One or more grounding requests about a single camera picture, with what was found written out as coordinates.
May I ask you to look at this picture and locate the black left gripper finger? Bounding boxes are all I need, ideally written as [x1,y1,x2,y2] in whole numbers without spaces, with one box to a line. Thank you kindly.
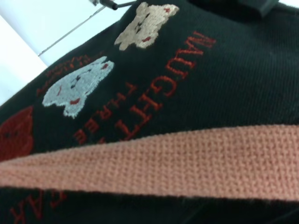
[240,0,280,18]

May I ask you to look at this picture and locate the black fabric bag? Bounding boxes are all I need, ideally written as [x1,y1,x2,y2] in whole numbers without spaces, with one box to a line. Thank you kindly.
[0,0,299,224]

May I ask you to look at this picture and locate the left gripper connector cable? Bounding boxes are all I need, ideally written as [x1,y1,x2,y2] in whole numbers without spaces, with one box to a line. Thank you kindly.
[92,0,119,11]

